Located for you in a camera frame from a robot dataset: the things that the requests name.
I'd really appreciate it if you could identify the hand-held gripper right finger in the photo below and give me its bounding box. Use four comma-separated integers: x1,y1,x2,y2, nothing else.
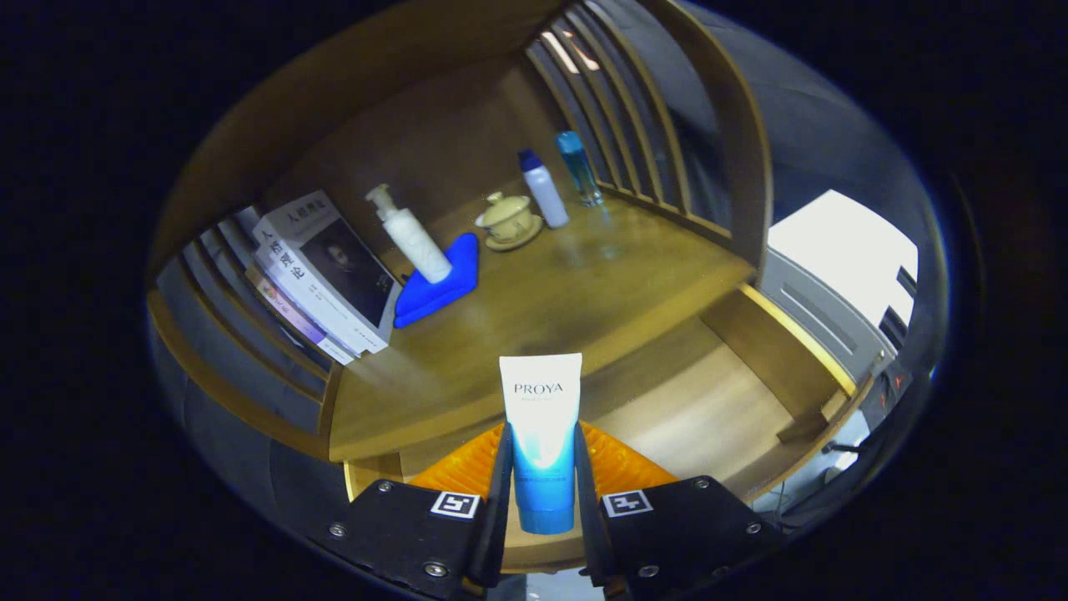
572,422,785,598

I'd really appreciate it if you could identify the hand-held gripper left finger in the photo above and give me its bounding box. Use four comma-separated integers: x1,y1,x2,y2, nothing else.
321,422,514,600

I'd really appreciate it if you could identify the white and blue tube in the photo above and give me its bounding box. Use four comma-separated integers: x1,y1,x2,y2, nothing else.
499,352,583,535

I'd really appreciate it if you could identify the wooden drawer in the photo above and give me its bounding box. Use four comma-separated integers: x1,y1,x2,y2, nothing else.
344,282,877,575

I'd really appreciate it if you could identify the wooden countertop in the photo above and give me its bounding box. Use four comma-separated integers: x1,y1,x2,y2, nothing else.
328,196,756,462

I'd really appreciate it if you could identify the grey and white cabinet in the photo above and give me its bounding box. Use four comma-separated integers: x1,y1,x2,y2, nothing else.
759,189,920,385

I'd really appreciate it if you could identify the brown wooden cabinet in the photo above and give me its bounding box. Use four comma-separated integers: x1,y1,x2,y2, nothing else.
146,0,777,464

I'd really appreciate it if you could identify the blue folded cloth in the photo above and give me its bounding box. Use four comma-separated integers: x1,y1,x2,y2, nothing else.
393,232,481,330

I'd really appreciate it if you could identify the thin white book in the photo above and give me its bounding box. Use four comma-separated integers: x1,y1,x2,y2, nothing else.
249,242,372,358

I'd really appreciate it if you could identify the purple book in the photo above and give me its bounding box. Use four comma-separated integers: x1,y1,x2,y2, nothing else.
244,265,358,366

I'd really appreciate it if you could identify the white pump bottle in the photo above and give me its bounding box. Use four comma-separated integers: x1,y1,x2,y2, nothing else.
365,184,454,285

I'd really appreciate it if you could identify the yellow lidded teacup with saucer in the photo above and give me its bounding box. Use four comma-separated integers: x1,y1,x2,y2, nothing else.
474,191,544,253

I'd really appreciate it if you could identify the white book with portrait cover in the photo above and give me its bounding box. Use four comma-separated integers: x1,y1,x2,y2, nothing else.
252,190,401,355

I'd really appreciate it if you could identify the white bottle with blue cap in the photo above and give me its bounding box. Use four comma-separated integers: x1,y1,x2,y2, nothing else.
517,149,571,230

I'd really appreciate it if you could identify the clear blue bottle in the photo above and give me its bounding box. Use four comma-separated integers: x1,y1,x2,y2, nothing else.
557,130,604,208

